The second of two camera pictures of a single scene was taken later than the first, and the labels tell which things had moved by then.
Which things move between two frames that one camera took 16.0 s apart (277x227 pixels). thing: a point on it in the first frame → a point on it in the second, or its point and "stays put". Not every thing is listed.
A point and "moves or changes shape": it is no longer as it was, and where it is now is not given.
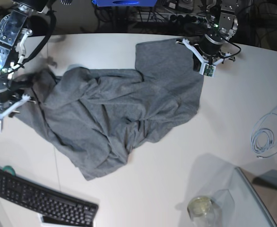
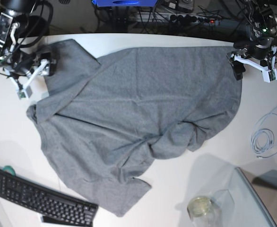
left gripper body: [0, 100] → [24, 69]
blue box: [124, 3] stays put
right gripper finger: [196, 63] → [238, 67]
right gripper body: [208, 52] → [262, 55]
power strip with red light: [189, 19] stays put
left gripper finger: [25, 84] → [46, 58]
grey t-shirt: [94, 117] moves or changes shape
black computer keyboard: [56, 209] stays put
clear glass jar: [204, 213] stays put
